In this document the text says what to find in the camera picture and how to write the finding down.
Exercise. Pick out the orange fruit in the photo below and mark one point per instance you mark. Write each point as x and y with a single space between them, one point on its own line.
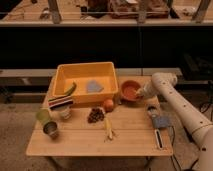
108 105

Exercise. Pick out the banana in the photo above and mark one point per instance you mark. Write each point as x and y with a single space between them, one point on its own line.
109 131

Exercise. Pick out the orange bowl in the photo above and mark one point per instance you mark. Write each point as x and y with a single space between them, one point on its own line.
129 89

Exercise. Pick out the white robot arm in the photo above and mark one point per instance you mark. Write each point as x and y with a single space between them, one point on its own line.
198 125

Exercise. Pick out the green cucumber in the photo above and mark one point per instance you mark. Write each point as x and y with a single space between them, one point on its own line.
71 89

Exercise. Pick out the wooden table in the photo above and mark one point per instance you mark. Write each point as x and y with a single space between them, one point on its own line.
133 134

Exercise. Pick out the bunch of dark grapes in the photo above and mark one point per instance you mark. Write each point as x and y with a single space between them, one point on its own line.
95 115

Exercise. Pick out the blue cloth piece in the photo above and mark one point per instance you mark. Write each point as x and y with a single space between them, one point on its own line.
93 86

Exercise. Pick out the white black peeler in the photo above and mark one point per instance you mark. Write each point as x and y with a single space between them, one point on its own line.
159 139

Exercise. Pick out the green cup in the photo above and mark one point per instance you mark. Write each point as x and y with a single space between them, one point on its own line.
43 116

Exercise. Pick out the yellow plastic tray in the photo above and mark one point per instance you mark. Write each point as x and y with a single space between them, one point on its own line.
82 74

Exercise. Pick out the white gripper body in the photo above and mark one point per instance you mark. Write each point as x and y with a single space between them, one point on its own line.
146 91

